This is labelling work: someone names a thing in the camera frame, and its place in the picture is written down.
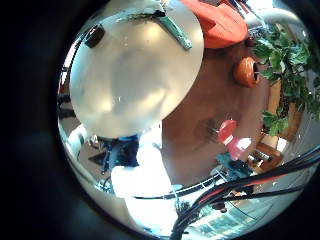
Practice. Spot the dark round vase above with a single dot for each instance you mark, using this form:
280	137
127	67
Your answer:
94	35

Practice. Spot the round white table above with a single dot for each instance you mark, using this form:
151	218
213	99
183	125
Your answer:
133	86

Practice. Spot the red chair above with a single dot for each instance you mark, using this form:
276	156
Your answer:
230	137

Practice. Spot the orange sofa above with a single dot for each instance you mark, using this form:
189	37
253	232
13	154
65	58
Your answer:
221	25

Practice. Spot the wooden cabinet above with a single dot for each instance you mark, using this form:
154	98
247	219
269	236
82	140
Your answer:
268	155

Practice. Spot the green leafy plant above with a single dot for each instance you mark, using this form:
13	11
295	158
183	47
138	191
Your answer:
286	73

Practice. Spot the white pipe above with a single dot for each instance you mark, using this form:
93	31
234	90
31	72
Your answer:
273	16

